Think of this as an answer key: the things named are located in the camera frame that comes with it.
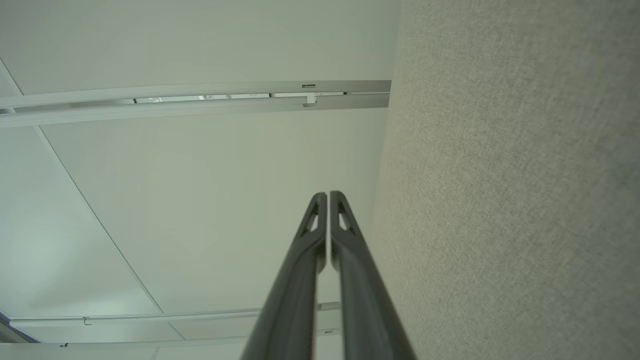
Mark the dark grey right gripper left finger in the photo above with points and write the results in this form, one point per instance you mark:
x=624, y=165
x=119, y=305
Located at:
x=290, y=310

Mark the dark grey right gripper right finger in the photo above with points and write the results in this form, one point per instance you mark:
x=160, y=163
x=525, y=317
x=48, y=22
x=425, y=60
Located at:
x=365, y=310

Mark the grey metal partition post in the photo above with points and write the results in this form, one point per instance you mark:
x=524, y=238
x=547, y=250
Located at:
x=150, y=112

